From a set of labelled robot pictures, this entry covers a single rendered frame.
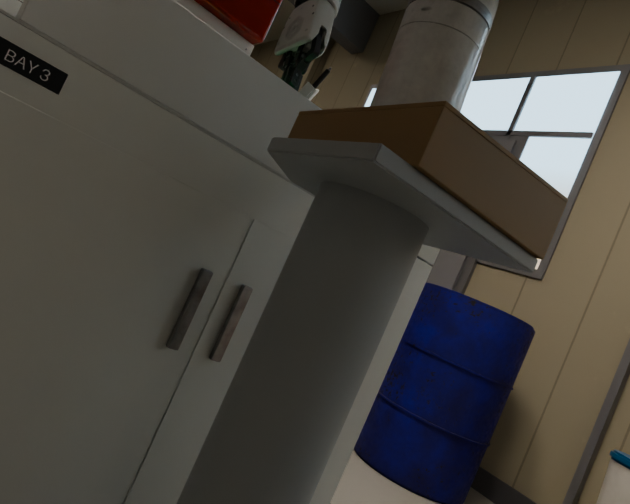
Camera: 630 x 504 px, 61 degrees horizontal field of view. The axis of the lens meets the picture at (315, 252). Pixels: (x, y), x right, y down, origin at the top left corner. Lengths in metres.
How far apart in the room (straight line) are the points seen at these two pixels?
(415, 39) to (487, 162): 0.21
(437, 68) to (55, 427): 0.74
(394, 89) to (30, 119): 0.47
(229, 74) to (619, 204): 2.78
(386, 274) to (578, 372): 2.54
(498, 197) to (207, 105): 0.46
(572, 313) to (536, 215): 2.54
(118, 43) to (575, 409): 2.77
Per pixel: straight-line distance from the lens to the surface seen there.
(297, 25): 1.03
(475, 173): 0.61
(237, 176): 0.90
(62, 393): 0.89
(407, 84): 0.73
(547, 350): 3.24
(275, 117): 0.93
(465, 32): 0.77
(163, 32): 0.85
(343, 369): 0.67
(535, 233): 0.72
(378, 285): 0.66
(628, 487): 2.32
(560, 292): 3.31
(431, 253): 1.22
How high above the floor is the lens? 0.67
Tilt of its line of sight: 3 degrees up
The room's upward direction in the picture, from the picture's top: 24 degrees clockwise
